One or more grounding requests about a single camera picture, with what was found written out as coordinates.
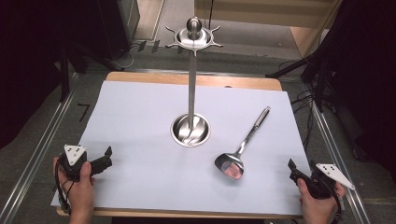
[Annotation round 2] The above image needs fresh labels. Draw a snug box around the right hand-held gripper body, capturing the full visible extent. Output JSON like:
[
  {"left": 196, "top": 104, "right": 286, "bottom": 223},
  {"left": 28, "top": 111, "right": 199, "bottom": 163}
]
[{"left": 307, "top": 160, "right": 356, "bottom": 201}]

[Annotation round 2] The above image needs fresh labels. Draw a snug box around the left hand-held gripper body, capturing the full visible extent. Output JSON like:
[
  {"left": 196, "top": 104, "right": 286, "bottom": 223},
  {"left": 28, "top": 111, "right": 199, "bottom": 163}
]
[{"left": 57, "top": 144, "right": 92, "bottom": 183}]

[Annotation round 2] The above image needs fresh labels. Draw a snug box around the person's right hand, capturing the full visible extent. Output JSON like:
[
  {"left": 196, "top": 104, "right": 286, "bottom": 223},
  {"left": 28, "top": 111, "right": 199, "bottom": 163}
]
[{"left": 296, "top": 179, "right": 347, "bottom": 217}]

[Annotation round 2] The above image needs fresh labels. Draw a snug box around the person's left hand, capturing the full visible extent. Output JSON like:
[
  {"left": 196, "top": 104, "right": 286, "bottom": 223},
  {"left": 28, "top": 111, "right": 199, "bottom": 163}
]
[{"left": 52, "top": 156, "right": 96, "bottom": 216}]

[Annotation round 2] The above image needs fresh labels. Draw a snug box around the white paper sheet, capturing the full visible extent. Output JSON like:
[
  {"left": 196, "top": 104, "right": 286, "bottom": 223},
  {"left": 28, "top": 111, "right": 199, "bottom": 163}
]
[{"left": 50, "top": 80, "right": 313, "bottom": 217}]

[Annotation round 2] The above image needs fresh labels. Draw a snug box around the silver ladle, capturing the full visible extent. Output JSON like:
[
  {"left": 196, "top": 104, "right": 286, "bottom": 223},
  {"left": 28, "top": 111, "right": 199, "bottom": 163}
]
[{"left": 214, "top": 105, "right": 272, "bottom": 181}]

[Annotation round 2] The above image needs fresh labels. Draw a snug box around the black metal stand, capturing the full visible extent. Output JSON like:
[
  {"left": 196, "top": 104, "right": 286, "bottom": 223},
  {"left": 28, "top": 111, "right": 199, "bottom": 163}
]
[
  {"left": 57, "top": 38, "right": 126, "bottom": 103},
  {"left": 265, "top": 46, "right": 335, "bottom": 113}
]

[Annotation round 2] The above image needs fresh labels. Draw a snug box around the steel utensil hanging rack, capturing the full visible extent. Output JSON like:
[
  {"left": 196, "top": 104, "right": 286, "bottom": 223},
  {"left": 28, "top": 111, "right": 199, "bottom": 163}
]
[{"left": 164, "top": 16, "right": 224, "bottom": 148}]

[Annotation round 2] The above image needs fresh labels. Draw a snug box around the light wooden cabinet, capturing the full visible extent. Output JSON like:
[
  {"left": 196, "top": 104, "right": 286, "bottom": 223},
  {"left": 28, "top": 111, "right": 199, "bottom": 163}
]
[{"left": 193, "top": 0, "right": 344, "bottom": 59}]

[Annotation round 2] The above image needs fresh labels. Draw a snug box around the metal floor rail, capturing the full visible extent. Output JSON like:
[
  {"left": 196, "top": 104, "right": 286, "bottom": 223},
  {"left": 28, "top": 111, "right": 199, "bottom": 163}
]
[
  {"left": 310, "top": 101, "right": 372, "bottom": 224},
  {"left": 0, "top": 72, "right": 79, "bottom": 224}
]

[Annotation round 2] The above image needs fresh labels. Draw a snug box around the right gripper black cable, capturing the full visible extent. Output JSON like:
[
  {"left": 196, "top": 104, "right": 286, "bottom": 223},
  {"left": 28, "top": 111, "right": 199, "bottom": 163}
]
[{"left": 323, "top": 181, "right": 344, "bottom": 224}]

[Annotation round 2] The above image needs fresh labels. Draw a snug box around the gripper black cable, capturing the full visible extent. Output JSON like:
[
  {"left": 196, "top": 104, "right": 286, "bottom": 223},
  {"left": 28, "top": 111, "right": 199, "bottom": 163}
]
[
  {"left": 54, "top": 160, "right": 76, "bottom": 217},
  {"left": 323, "top": 181, "right": 344, "bottom": 224}
]

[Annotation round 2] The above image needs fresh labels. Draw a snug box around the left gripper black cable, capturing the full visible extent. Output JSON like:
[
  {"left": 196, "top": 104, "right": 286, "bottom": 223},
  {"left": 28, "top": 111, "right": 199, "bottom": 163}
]
[{"left": 54, "top": 160, "right": 76, "bottom": 217}]

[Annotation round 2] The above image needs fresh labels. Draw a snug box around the bundle of black floor cables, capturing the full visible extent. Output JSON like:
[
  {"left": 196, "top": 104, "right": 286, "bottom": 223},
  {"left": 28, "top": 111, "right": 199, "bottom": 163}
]
[{"left": 290, "top": 91, "right": 316, "bottom": 154}]

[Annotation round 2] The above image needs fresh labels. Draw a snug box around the white floor cable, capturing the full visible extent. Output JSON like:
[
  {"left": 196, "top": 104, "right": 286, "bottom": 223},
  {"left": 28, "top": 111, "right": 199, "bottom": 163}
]
[{"left": 120, "top": 45, "right": 139, "bottom": 69}]

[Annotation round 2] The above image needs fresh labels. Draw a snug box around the black hanging cable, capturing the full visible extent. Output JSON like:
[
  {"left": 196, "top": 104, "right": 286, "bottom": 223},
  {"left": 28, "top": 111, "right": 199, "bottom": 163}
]
[{"left": 207, "top": 0, "right": 216, "bottom": 30}]

